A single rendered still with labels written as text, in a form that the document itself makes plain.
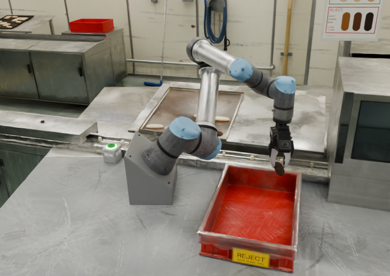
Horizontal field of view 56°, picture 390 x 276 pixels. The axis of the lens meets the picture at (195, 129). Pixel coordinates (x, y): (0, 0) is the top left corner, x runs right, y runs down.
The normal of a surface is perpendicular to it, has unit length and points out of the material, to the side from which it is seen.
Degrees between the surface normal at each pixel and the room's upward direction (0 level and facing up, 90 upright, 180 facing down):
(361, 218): 0
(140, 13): 90
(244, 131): 10
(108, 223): 0
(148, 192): 90
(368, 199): 90
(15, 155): 90
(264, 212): 0
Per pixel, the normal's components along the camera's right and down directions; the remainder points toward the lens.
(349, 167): -0.30, 0.41
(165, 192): -0.04, 0.42
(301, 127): -0.07, -0.82
